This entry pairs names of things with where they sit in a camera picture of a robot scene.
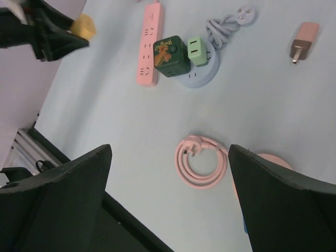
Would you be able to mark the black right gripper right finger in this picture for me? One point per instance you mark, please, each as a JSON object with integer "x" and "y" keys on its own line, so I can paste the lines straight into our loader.
{"x": 283, "y": 210}

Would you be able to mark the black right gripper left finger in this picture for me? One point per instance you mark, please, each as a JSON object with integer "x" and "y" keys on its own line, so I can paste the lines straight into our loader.
{"x": 56, "y": 210}

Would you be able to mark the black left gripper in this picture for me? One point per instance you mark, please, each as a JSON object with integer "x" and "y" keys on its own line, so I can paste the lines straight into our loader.
{"x": 47, "y": 30}

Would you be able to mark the yellow plug adapter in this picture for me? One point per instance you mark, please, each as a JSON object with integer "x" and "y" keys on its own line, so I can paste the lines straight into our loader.
{"x": 84, "y": 27}

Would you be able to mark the dark green cube socket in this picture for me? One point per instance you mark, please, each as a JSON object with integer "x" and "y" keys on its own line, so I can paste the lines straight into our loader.
{"x": 171, "y": 57}

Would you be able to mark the light green USB charger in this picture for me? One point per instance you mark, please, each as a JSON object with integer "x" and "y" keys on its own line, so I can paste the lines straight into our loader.
{"x": 197, "y": 51}

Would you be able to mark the brown plug adapter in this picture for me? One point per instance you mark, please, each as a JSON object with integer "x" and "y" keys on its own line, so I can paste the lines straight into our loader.
{"x": 303, "y": 41}

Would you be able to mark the pink power strip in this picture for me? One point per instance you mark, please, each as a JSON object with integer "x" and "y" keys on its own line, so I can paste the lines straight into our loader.
{"x": 151, "y": 32}

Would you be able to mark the light blue round socket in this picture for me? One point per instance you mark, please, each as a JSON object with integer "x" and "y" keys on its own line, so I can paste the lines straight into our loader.
{"x": 200, "y": 76}

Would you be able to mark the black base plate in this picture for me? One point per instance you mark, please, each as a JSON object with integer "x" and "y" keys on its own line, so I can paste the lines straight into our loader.
{"x": 116, "y": 229}

